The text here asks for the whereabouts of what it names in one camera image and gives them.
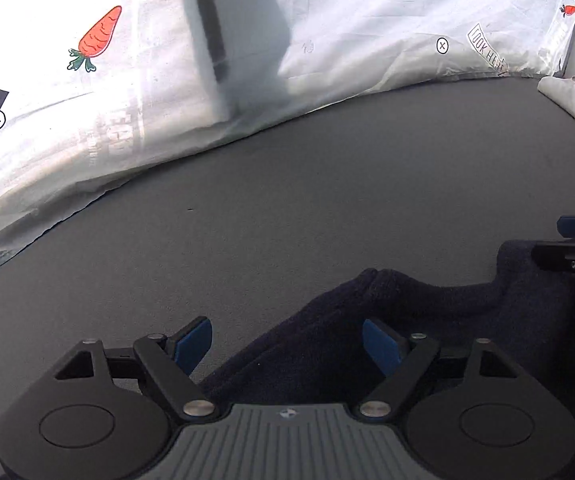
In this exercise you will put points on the white carrot print sheet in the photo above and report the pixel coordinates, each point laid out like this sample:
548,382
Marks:
367,10

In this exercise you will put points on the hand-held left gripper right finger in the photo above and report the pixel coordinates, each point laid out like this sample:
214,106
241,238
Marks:
382,345

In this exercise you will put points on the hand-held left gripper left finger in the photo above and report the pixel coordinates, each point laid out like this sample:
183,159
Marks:
192,345

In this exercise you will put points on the white cloth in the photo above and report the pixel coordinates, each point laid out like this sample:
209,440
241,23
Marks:
562,95

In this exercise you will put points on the navy knit sweater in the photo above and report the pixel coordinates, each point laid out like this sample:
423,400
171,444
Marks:
327,330

